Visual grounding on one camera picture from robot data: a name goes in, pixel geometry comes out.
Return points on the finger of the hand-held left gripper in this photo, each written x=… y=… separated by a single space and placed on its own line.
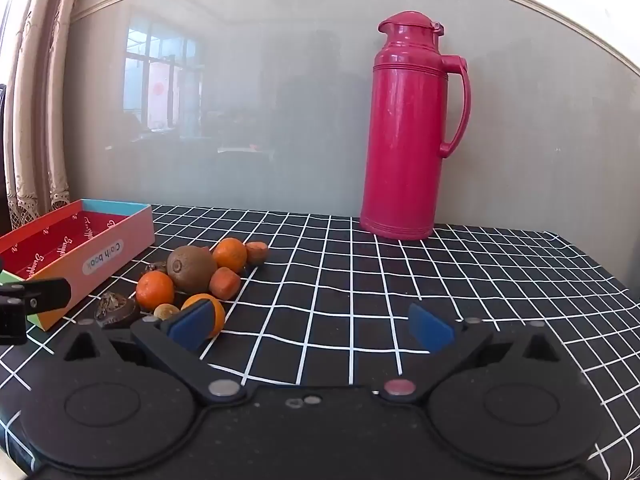
x=47 y=294

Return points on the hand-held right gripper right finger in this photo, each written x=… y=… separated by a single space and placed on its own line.
x=430 y=327

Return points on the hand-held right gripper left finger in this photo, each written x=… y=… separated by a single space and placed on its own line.
x=190 y=325

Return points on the small tan longan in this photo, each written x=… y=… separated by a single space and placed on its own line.
x=165 y=311

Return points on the orange tangerine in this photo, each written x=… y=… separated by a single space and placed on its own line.
x=219 y=316
x=155 y=290
x=230 y=255

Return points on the orange carrot chunk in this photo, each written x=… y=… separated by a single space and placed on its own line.
x=224 y=284

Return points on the brown kiwi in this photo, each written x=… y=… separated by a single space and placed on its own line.
x=192 y=267

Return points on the pink cardboard box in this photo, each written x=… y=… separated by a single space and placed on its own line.
x=107 y=255

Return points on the dark dried walnut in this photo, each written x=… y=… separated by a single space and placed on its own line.
x=117 y=310

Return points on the brown-skinned carrot chunk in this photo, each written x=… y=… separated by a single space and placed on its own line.
x=257 y=254

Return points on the beige lace curtain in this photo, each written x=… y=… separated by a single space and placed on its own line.
x=35 y=110

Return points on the red thermos jug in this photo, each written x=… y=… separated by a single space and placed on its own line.
x=405 y=135

